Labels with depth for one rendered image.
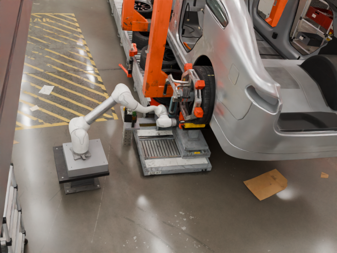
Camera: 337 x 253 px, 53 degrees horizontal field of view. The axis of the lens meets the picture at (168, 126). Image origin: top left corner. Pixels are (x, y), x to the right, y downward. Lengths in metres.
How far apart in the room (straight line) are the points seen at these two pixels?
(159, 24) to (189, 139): 1.41
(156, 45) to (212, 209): 1.91
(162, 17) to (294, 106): 1.78
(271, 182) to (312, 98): 1.12
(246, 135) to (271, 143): 0.23
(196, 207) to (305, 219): 1.24
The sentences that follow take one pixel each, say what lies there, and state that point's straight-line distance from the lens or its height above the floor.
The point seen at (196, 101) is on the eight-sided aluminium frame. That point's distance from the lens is 3.58.
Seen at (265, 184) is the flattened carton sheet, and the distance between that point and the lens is 4.34.
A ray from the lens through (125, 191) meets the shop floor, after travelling 3.80.
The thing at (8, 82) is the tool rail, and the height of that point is 2.76.
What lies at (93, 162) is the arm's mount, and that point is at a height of 0.40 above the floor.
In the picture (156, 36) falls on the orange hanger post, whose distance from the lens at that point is 3.87.
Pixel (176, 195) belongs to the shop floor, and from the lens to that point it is 3.85.
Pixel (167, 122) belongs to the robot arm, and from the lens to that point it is 3.67.
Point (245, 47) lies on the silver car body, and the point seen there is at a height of 1.70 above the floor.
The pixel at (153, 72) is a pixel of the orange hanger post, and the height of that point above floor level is 0.89.
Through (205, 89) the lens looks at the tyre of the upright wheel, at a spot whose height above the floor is 1.08.
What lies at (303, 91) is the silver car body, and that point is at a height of 1.00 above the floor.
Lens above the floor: 2.91
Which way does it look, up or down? 38 degrees down
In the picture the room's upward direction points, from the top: 12 degrees clockwise
